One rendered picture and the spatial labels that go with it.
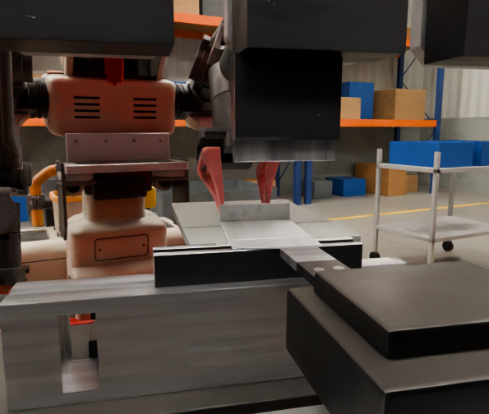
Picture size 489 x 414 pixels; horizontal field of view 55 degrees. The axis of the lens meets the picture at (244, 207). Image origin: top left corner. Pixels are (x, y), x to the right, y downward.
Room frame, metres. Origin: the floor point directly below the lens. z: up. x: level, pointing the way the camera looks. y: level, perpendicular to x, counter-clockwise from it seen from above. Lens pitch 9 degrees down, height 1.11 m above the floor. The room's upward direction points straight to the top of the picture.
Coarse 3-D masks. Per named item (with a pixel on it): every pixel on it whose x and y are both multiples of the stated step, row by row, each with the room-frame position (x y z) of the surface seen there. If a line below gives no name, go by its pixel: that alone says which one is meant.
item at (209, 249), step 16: (320, 240) 0.46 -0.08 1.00; (336, 240) 0.46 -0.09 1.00; (352, 240) 0.47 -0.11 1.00; (160, 256) 0.40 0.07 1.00; (176, 256) 0.41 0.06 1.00; (192, 256) 0.41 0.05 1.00; (208, 256) 0.41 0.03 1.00; (224, 256) 0.42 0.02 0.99; (240, 256) 0.42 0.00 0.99; (256, 256) 0.42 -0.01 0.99; (272, 256) 0.43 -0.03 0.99; (336, 256) 0.44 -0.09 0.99; (352, 256) 0.44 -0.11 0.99; (160, 272) 0.40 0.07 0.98; (176, 272) 0.41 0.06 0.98; (192, 272) 0.41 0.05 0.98; (208, 272) 0.41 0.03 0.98; (224, 272) 0.42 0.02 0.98; (240, 272) 0.42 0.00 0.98; (256, 272) 0.42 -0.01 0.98; (272, 272) 0.43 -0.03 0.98; (288, 272) 0.43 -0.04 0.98
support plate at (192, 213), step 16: (176, 208) 0.65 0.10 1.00; (192, 208) 0.65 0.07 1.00; (208, 208) 0.65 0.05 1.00; (192, 224) 0.54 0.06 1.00; (208, 224) 0.54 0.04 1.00; (304, 224) 0.54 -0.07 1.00; (320, 224) 0.54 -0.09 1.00; (336, 224) 0.54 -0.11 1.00; (192, 240) 0.46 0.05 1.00; (208, 240) 0.46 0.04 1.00; (224, 240) 0.46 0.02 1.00
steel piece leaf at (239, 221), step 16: (224, 208) 0.55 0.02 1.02; (240, 208) 0.55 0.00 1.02; (256, 208) 0.55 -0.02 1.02; (272, 208) 0.56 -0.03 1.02; (288, 208) 0.56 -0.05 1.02; (224, 224) 0.53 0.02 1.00; (240, 224) 0.53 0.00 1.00; (256, 224) 0.53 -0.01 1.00; (272, 224) 0.53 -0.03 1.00; (288, 224) 0.53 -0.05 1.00
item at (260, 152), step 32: (256, 64) 0.43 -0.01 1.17; (288, 64) 0.43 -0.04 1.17; (320, 64) 0.44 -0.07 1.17; (256, 96) 0.43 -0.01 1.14; (288, 96) 0.44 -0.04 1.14; (320, 96) 0.44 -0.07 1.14; (256, 128) 0.43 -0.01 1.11; (288, 128) 0.44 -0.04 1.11; (320, 128) 0.44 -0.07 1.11; (256, 160) 0.44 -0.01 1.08; (288, 160) 0.44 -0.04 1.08; (320, 160) 0.45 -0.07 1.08
